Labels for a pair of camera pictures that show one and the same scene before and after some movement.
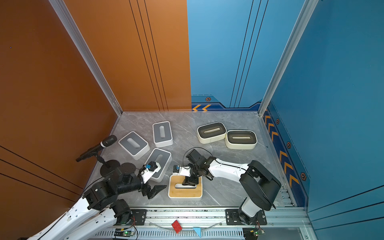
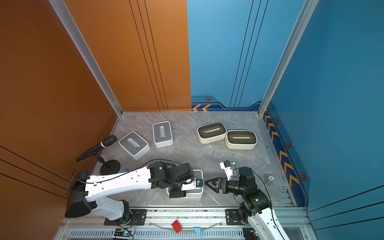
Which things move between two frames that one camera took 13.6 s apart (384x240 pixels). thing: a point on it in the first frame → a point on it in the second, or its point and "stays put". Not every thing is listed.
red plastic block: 176,226 stays put
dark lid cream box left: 211,132 stays put
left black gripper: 155,191 → 179,194
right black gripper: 190,181 → 220,181
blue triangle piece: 198,230 stays put
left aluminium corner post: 63,12 stays put
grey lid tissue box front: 163,158 → 193,194
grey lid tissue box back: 162,134 stays put
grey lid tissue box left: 134,145 stays put
